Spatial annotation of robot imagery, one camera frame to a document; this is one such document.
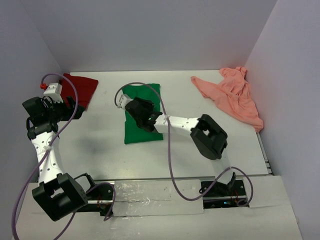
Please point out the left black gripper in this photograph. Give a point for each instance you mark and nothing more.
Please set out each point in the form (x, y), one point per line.
(68, 111)

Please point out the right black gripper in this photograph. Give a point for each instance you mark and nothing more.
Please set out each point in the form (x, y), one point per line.
(148, 103)

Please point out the green t-shirt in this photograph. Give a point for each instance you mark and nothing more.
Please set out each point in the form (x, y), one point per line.
(132, 133)

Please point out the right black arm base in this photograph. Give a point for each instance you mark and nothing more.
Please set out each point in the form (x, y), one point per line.
(226, 196)

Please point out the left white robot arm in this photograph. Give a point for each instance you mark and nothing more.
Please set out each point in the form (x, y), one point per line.
(58, 193)

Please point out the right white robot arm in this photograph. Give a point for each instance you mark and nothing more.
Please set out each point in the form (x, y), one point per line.
(209, 138)

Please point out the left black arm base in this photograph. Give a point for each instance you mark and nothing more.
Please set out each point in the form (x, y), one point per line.
(100, 196)

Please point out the red folded t-shirt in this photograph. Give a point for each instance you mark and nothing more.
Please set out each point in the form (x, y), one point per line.
(84, 86)

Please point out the salmon pink t-shirt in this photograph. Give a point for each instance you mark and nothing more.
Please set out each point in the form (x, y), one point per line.
(232, 96)

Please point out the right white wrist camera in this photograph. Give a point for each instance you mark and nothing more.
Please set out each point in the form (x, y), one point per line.
(123, 101)

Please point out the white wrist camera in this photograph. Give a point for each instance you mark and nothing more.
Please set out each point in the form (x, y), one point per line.
(123, 101)
(52, 92)

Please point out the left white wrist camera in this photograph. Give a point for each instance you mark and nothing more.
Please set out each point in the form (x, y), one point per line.
(52, 92)

